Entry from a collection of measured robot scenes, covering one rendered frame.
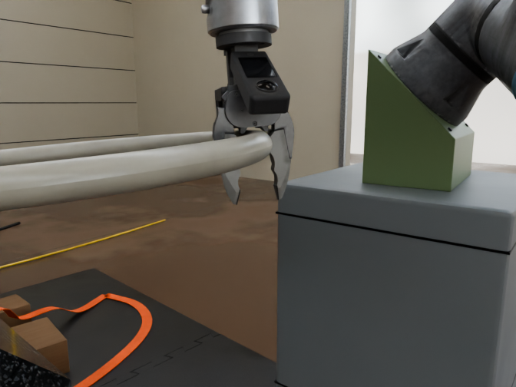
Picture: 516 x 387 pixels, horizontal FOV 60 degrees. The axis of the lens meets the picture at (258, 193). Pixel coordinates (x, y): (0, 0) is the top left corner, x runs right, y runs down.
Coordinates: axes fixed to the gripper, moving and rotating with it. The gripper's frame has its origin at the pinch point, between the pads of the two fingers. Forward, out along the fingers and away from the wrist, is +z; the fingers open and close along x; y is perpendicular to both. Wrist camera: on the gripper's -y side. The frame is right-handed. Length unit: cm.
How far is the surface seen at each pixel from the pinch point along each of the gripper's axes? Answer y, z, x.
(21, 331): 121, 65, 68
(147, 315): 149, 79, 23
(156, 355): 115, 81, 19
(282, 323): 25.2, 31.6, -9.1
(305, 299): 20.9, 25.2, -12.8
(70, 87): 631, -63, 112
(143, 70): 686, -89, 10
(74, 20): 636, -154, 96
